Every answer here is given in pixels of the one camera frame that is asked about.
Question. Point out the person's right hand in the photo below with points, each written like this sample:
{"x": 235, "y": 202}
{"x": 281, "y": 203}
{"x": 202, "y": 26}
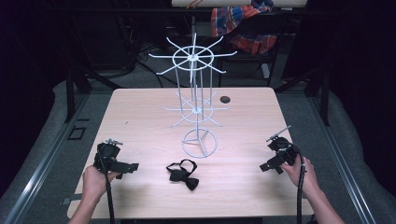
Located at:
{"x": 302, "y": 178}

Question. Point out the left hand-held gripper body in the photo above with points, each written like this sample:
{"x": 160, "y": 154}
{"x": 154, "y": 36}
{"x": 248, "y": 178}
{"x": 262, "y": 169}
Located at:
{"x": 107, "y": 153}

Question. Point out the black metal stand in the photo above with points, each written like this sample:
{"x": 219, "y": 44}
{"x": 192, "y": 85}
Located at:
{"x": 77, "y": 81}
{"x": 317, "y": 87}

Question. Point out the person's left hand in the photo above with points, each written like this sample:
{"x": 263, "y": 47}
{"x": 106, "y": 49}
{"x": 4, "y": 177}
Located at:
{"x": 95, "y": 183}

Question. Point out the plaid cloth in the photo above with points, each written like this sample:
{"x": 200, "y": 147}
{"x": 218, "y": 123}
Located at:
{"x": 241, "y": 25}

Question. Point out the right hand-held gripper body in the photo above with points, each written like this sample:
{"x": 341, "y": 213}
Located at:
{"x": 281, "y": 150}

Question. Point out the aluminium floor rail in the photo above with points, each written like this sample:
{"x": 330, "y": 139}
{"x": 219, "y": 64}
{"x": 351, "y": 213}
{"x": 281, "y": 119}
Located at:
{"x": 342, "y": 161}
{"x": 43, "y": 161}

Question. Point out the black chair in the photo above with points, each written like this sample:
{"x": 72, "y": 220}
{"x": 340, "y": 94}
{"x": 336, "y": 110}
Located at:
{"x": 249, "y": 59}

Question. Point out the black bow tie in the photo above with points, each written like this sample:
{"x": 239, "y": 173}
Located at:
{"x": 183, "y": 175}

